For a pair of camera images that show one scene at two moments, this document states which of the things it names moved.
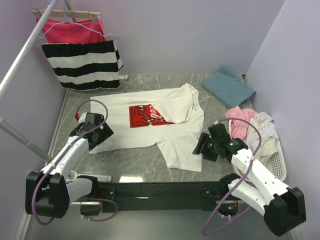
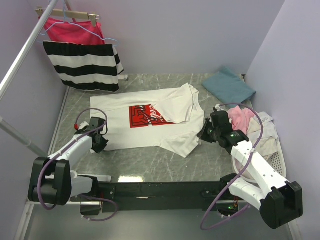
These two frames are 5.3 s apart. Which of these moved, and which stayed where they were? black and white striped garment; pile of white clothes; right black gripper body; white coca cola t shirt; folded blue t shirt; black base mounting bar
Moved: right black gripper body; white coca cola t shirt
Stayed: pile of white clothes; folded blue t shirt; black and white striped garment; black base mounting bar
